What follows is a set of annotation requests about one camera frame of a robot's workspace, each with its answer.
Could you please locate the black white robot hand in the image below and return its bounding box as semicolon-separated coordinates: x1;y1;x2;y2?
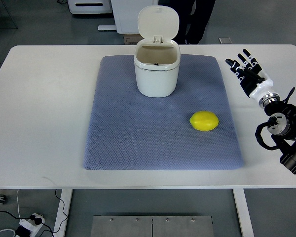
225;49;280;108

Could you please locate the yellow lemon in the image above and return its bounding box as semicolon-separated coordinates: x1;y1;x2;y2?
189;111;219;131

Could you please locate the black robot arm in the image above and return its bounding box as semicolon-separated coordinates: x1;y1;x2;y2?
255;88;296;175

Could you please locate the white trash bin open lid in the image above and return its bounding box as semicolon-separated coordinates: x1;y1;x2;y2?
134;5;181;98

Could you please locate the person in dark trousers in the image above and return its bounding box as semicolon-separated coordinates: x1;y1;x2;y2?
169;0;216;44

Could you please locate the cardboard box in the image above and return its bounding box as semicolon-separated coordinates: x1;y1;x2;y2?
123;34;143;45

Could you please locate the white right table leg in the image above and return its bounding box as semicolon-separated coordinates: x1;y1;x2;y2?
233;188;254;237

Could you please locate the white table leg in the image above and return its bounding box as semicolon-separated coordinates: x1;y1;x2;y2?
233;188;254;237
53;189;73;237

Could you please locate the blue textured mat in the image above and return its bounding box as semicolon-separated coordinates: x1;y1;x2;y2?
83;55;244;170

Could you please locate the white cabinet base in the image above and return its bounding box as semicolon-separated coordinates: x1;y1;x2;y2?
98;0;159;35

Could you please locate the white appliance with slot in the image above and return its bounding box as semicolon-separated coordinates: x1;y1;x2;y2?
67;0;112;14

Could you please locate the grey metal floor plate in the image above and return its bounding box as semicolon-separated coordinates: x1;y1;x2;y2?
91;215;214;237

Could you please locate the white left table leg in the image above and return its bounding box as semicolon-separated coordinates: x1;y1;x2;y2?
53;189;73;237

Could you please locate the white power strip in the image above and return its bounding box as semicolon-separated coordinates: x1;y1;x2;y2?
19;213;45;237

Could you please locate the black power cable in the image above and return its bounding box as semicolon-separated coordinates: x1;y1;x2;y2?
0;189;69;237

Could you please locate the white power cable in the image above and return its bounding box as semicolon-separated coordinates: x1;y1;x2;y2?
0;189;22;237

